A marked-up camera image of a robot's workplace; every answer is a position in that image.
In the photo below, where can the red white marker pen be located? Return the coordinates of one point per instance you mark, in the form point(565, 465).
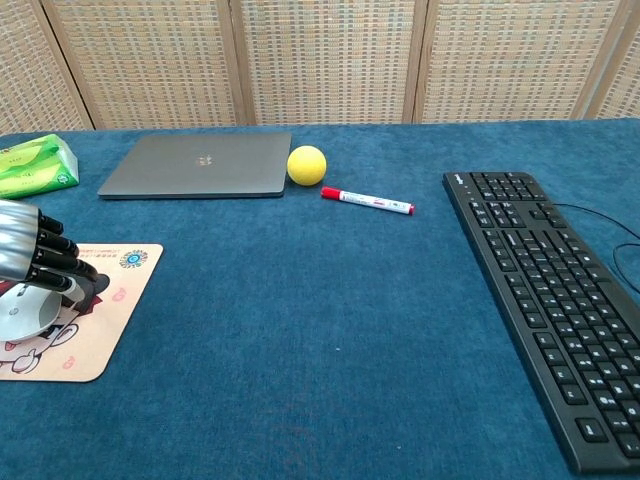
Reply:
point(367, 201)

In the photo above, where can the blue table cloth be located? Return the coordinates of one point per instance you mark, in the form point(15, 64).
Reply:
point(320, 325)

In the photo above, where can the white computer mouse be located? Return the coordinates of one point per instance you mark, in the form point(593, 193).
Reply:
point(25, 315)

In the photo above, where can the woven bamboo folding screen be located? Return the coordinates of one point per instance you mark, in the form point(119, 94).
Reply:
point(320, 60)

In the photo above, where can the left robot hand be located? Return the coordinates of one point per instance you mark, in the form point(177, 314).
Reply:
point(20, 240)

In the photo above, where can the cartoon girl mouse pad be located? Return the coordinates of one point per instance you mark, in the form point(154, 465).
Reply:
point(130, 280)

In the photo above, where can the yellow foam ball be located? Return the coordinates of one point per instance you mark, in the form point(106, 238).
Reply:
point(306, 166)

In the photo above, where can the grey closed laptop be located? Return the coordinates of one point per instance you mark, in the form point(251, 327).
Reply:
point(200, 165)

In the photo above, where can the black computer keyboard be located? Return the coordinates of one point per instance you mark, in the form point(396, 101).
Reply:
point(550, 300)

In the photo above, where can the green tissue pack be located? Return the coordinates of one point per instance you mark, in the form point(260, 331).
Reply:
point(35, 167)

